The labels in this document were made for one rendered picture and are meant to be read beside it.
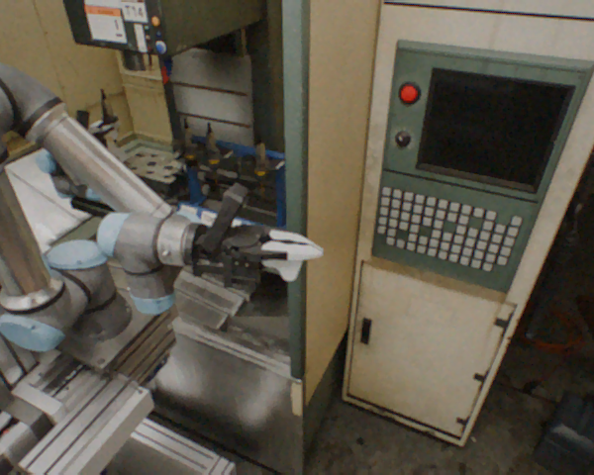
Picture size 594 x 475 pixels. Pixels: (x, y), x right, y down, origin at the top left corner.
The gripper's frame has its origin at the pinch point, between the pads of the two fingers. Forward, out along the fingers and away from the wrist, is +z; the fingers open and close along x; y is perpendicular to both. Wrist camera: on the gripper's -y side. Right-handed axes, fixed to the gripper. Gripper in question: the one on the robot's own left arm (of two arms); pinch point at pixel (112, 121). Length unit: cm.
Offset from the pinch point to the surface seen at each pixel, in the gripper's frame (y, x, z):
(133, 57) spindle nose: -21.4, 4.5, 14.2
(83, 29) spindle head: -33.8, -3.4, 1.3
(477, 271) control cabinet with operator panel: 21, 147, -6
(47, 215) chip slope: 61, -62, -4
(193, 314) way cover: 59, 51, -31
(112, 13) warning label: -40.2, 12.4, 1.3
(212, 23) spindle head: -34, 34, 28
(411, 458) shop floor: 130, 144, -13
